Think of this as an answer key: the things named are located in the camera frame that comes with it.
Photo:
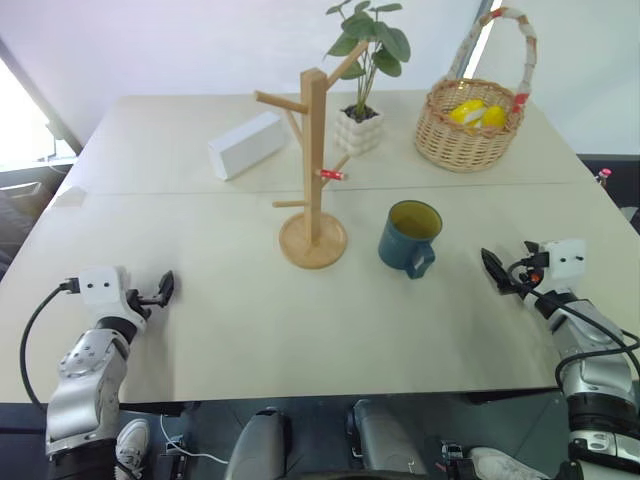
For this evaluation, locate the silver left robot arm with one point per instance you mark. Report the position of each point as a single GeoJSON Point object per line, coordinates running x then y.
{"type": "Point", "coordinates": [82, 385]}

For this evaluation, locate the white sneaker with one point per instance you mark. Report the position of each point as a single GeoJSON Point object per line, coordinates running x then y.
{"type": "Point", "coordinates": [500, 465]}
{"type": "Point", "coordinates": [131, 445]}

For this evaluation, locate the black chair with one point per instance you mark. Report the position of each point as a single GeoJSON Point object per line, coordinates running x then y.
{"type": "Point", "coordinates": [22, 200]}

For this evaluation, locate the white bubble plant pot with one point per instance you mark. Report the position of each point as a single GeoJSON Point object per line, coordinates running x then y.
{"type": "Point", "coordinates": [357, 135]}

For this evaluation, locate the green leafy plant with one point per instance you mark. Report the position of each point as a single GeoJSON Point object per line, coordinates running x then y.
{"type": "Point", "coordinates": [372, 35]}

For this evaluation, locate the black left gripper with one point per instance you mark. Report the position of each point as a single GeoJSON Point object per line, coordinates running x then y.
{"type": "Point", "coordinates": [140, 300]}

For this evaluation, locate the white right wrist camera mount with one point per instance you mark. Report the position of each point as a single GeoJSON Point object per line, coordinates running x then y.
{"type": "Point", "coordinates": [565, 257]}

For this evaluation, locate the yellow lemon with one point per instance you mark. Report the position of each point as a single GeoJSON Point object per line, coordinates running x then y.
{"type": "Point", "coordinates": [495, 116]}
{"type": "Point", "coordinates": [466, 113]}

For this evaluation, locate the dark window frame bar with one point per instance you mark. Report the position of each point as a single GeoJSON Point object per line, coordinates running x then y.
{"type": "Point", "coordinates": [45, 102]}

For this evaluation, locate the wooden mug tree stand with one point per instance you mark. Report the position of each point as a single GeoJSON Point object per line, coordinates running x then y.
{"type": "Point", "coordinates": [312, 200]}

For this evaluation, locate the red topped stand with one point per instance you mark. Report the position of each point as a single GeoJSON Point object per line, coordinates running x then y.
{"type": "Point", "coordinates": [605, 176]}

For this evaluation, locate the dark blue enamel mug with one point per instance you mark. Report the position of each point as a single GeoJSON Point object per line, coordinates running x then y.
{"type": "Point", "coordinates": [400, 245]}

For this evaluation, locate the grey rounded robot leg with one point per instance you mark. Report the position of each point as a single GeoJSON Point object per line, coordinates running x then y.
{"type": "Point", "coordinates": [260, 445]}
{"type": "Point", "coordinates": [382, 440]}

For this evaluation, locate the woven wicker basket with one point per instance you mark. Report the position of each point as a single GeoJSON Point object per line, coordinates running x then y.
{"type": "Point", "coordinates": [462, 145]}

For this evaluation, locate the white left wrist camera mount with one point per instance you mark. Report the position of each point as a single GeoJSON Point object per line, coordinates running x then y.
{"type": "Point", "coordinates": [102, 292]}

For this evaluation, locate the white rectangular box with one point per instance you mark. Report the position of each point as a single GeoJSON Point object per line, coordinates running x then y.
{"type": "Point", "coordinates": [247, 145]}

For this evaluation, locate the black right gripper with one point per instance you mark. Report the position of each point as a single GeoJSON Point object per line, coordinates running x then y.
{"type": "Point", "coordinates": [531, 264]}

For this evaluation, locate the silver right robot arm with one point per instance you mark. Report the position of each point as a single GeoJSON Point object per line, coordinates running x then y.
{"type": "Point", "coordinates": [592, 370]}

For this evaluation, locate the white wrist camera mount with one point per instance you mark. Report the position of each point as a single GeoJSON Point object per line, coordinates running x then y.
{"type": "Point", "coordinates": [565, 257]}
{"type": "Point", "coordinates": [102, 292]}

